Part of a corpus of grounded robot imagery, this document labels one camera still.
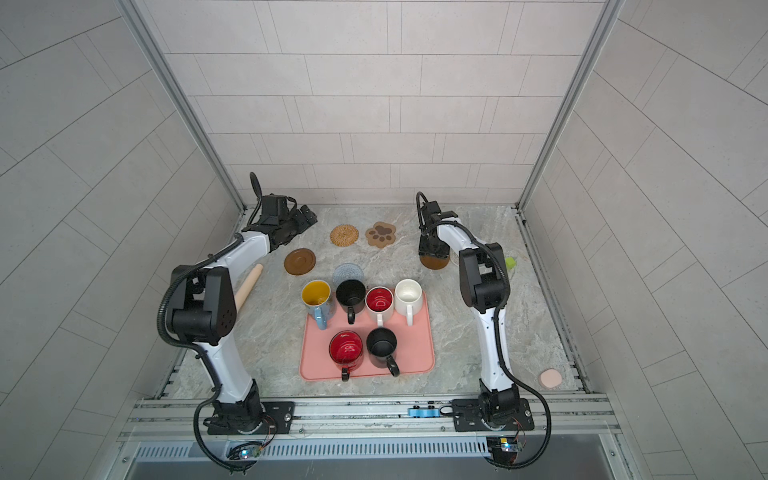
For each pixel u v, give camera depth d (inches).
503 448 26.8
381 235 42.6
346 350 31.8
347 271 38.2
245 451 25.3
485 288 23.7
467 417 27.9
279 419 27.8
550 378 29.7
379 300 35.1
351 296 34.9
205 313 19.5
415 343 32.4
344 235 42.5
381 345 31.8
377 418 28.5
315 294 33.2
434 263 39.9
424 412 27.7
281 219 29.6
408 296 35.9
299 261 39.2
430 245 35.5
